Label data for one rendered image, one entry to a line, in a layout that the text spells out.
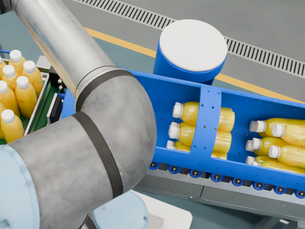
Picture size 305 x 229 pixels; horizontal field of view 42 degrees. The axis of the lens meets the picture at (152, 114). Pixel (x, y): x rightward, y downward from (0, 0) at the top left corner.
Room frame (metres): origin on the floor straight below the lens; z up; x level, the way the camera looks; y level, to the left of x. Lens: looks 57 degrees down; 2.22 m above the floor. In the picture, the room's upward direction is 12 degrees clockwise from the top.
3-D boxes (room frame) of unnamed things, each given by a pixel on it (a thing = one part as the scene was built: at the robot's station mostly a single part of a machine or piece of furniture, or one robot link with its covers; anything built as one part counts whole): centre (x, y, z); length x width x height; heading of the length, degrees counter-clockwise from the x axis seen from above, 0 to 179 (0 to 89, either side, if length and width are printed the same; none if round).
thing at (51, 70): (0.93, 0.38, 0.95); 0.10 x 0.07 x 0.10; 1
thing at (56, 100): (0.73, 0.34, 0.99); 0.10 x 0.02 x 0.12; 1
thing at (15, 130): (0.63, 0.46, 0.99); 0.07 x 0.07 x 0.18
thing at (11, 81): (0.81, 0.52, 0.99); 0.07 x 0.07 x 0.18
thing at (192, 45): (1.16, -0.11, 1.03); 0.28 x 0.28 x 0.01
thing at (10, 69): (0.81, 0.52, 1.08); 0.04 x 0.04 x 0.02
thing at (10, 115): (0.63, 0.45, 1.08); 0.04 x 0.04 x 0.02
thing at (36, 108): (0.73, 0.42, 0.96); 0.40 x 0.01 x 0.03; 1
